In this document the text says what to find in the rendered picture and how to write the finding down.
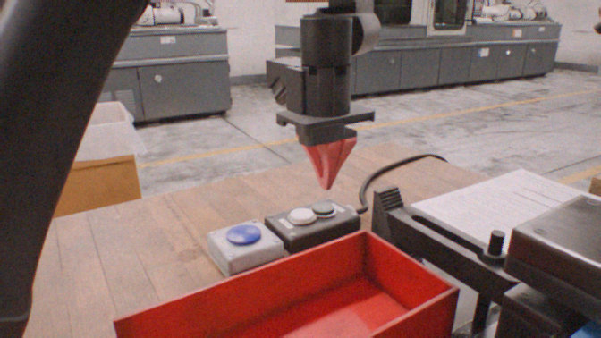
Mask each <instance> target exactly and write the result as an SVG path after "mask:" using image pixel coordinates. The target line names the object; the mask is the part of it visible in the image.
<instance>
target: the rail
mask: <svg viewBox="0 0 601 338"><path fill-rule="evenodd" d="M589 321H590V319H588V318H586V317H584V316H582V315H581V314H578V315H577V316H576V317H575V318H573V319H572V320H571V321H570V322H568V323H567V324H566V325H565V326H563V327H562V328H561V329H560V330H558V331H557V332H556V333H554V334H553V335H552V336H550V337H549V338H570V337H571V336H573V335H574V334H575V333H576V332H578V331H579V330H580V329H581V328H582V327H583V326H584V325H585V324H586V323H587V322H589Z"/></svg>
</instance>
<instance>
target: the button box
mask: <svg viewBox="0 0 601 338"><path fill-rule="evenodd" d="M426 156H432V157H435V158H438V159H441V161H444V162H446V163H448V162H447V161H446V159H445V158H444V157H442V156H439V155H437V154H420V155H415V156H409V157H406V158H403V159H400V160H397V162H394V163H392V164H389V165H386V166H383V167H381V168H379V169H378V170H375V171H374V172H373V173H371V175H370V176H368V178H367V179H366V180H364V182H363V183H362V184H361V187H360V191H359V200H360V203H361V205H362V207H360V208H357V209H355V208H354V207H352V206H351V205H347V206H344V205H343V204H340V203H338V202H337V201H335V200H333V199H331V197H327V199H323V200H319V201H316V202H312V203H309V204H307V205H302V206H299V207H294V208H290V209H286V211H283V212H279V213H276V214H272V215H267V216H265V217H264V226H265V227H266V228H268V229H269V230H270V231H271V232H272V233H273V234H275V236H276V237H277V238H278V239H279V240H281V241H282V242H283V243H284V255H285V256H286V257H289V256H290V255H294V254H297V253H300V252H302V251H305V250H308V249H313V247H315V246H318V245H321V244H324V243H326V242H329V241H334V240H337V239H339V238H342V237H345V236H348V234H350V233H353V232H358V231H359V229H360V215H362V214H364V213H367V212H368V209H369V206H368V202H367V200H366V197H364V192H366V189H367V187H368V184H369V182H370V181H371V180H372V179H373V178H375V177H376V176H378V175H379V174H381V173H382V172H384V171H386V170H388V169H390V168H394V167H396V166H398V165H402V164H406V163H409V162H411V161H414V159H418V158H423V157H426ZM448 164H450V163H448ZM320 202H326V203H330V204H332V205H334V213H333V214H331V215H315V214H313V219H312V220H310V221H308V222H307V223H296V221H293V220H292V219H291V218H290V213H291V212H292V211H294V210H296V208H308V209H309V210H310V211H311V207H312V205H314V204H316V203H320Z"/></svg>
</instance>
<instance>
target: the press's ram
mask: <svg viewBox="0 0 601 338"><path fill-rule="evenodd" d="M503 271H504V272H505V273H506V274H508V275H510V276H512V277H514V278H515V279H517V280H519V281H521V282H523V283H525V284H527V285H528V286H530V287H532V288H534V289H536V290H538V292H541V293H543V294H545V295H546V296H547V297H549V298H551V299H553V300H555V301H557V302H559V303H561V304H563V305H564V306H565V307H567V308H570V309H572V310H574V311H575V312H577V313H579V314H581V315H582V316H584V317H586V318H588V319H590V320H592V321H594V322H595V323H597V324H599V325H601V200H598V199H593V198H590V197H587V196H584V195H579V196H577V197H575V198H572V199H569V200H567V201H565V202H563V203H562V204H560V205H558V207H554V208H552V209H550V210H548V211H546V212H545V213H543V214H540V215H537V216H535V217H532V218H530V220H528V221H527V222H525V223H523V224H520V225H518V226H516V227H513V228H512V231H511V236H510V240H509V244H508V250H507V254H506V258H505V261H504V270H503ZM536 290H535V291H536Z"/></svg>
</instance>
